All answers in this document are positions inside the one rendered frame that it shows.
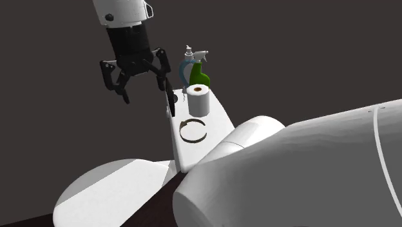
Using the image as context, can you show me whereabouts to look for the brown open ring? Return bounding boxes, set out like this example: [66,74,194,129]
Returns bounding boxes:
[178,118,208,144]

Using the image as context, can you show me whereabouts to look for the blue and white bottle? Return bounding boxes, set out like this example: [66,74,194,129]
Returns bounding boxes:
[178,44,197,89]

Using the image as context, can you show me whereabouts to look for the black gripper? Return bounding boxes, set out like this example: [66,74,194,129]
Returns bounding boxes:
[99,22,177,118]

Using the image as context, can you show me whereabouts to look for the white toilet paper roll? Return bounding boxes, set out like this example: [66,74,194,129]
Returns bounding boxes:
[186,83,211,118]

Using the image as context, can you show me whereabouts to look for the green spray bottle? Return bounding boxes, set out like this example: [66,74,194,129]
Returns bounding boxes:
[189,50,211,90]

